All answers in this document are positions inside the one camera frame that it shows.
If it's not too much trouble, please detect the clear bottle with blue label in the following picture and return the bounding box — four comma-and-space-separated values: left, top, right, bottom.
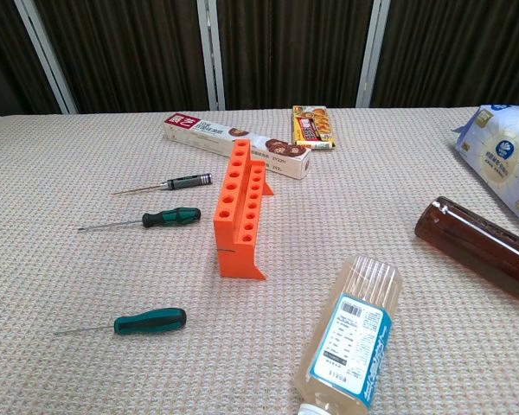
292, 254, 404, 415

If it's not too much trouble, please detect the orange screwdriver holder rack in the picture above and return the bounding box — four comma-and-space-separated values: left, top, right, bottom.
212, 138, 276, 282

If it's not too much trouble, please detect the white partition frame post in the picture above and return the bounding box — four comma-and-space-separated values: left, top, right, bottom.
196, 0, 227, 112
13, 0, 79, 115
355, 0, 391, 109

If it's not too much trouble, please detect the brown plastic bottle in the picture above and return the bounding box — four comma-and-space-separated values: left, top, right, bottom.
414, 195, 519, 308

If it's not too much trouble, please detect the beige woven tablecloth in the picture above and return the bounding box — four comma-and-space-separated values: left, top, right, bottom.
0, 105, 519, 415

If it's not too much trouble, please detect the blue white tissue pack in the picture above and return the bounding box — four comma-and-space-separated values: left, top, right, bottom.
452, 103, 519, 227

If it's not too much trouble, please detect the small screwdriver metal tip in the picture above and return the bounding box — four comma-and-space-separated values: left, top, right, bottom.
112, 172, 214, 196

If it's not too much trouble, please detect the long white baking paper box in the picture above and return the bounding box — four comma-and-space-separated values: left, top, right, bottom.
163, 112, 312, 181

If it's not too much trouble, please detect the green screwdriver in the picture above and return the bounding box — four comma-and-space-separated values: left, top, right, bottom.
78, 207, 202, 233
54, 307, 188, 337

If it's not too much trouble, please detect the dark ribbed partition panel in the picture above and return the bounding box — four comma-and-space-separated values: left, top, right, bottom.
369, 0, 519, 109
34, 0, 211, 114
215, 0, 375, 110
0, 0, 64, 118

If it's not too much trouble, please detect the yellow snack box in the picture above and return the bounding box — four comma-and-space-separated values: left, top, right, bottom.
292, 105, 338, 151

